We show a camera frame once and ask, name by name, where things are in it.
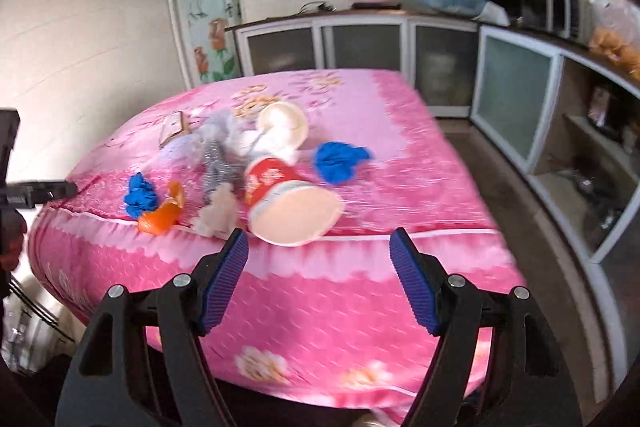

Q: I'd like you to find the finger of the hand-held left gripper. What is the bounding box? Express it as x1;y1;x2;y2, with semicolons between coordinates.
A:
0;179;78;208

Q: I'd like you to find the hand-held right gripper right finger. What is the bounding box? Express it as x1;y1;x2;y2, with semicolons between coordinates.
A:
389;228;583;427

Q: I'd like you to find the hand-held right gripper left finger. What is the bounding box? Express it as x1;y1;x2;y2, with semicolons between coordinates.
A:
54;228;250;427

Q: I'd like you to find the small blue glove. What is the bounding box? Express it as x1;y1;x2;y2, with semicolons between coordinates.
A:
125;173;160;219

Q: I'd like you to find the red paper cup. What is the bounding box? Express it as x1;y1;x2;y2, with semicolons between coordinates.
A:
244;156;346;248

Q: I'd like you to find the silver mesh scrubber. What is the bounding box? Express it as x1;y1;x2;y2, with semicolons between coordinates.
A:
200;137;246;202

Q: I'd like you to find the small cardboard piece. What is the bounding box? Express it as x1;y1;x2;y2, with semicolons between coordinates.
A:
159;111;191;146

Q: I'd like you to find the large blue glove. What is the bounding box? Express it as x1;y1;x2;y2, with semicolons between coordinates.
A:
313;142;375;184

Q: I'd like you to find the translucent white plastic bag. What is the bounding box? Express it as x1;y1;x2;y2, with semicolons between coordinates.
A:
160;112;241;162

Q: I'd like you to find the person's left hand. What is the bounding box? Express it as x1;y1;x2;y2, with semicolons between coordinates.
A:
0;208;28;273

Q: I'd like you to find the pink floral blanket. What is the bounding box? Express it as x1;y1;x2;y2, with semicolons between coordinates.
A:
27;68;526;425

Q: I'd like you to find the beige crumpled cloth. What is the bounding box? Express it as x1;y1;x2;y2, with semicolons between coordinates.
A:
189;183;241;239

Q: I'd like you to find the white side cabinet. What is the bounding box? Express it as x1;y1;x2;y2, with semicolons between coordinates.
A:
470;24;640;403

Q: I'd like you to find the white cabinet with glass doors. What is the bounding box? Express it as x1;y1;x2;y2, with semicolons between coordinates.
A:
225;9;481;118

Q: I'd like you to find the microwave oven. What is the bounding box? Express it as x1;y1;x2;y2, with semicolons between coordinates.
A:
520;0;591;40

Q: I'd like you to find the plastic bag of orange food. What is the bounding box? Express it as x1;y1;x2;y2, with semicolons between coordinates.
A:
587;0;640;80

